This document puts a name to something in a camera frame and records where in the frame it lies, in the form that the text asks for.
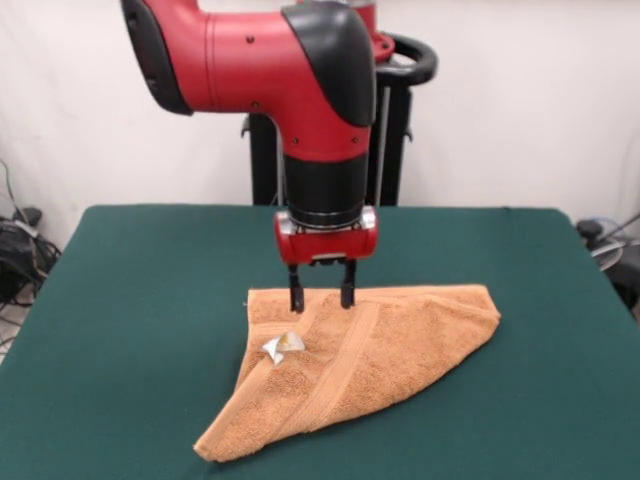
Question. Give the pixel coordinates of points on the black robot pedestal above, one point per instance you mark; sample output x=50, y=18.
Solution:
x=400, y=125

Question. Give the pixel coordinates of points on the orange terry towel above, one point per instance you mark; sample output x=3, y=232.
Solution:
x=390, y=360

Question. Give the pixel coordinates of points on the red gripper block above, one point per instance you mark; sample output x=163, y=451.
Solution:
x=325, y=245

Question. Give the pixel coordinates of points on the dark green table cloth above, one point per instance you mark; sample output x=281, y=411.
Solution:
x=125, y=300

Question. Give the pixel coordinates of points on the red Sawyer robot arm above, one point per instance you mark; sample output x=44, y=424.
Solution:
x=250, y=60

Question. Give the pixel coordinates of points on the grey stand base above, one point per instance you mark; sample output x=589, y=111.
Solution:
x=607, y=252

